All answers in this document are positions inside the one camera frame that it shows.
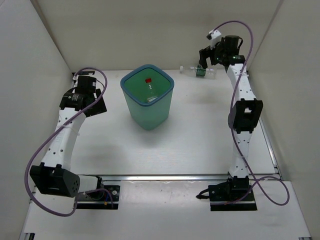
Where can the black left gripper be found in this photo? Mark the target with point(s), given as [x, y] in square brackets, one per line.
[99, 108]

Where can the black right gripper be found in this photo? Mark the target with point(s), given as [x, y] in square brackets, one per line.
[207, 53]

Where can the green-label clear bottle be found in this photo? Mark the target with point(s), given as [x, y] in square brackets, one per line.
[198, 72]

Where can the red-label clear water bottle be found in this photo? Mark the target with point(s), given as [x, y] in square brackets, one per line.
[150, 88]

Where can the black-label clear bottle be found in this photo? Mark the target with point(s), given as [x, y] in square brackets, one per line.
[151, 99]

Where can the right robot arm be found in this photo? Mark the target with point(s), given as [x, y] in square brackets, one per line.
[245, 108]

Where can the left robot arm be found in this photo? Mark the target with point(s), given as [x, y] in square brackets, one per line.
[53, 176]

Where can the green plastic bin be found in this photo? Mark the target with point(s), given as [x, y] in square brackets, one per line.
[148, 115]

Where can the dark blue left sticker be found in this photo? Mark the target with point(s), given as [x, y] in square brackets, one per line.
[85, 73]

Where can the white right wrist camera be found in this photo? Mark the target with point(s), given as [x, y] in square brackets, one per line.
[214, 36]

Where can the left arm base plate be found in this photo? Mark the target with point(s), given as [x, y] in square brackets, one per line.
[101, 200]

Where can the aluminium table edge rail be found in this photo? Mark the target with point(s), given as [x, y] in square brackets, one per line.
[161, 177]

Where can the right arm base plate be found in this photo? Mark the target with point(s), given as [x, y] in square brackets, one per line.
[225, 197]

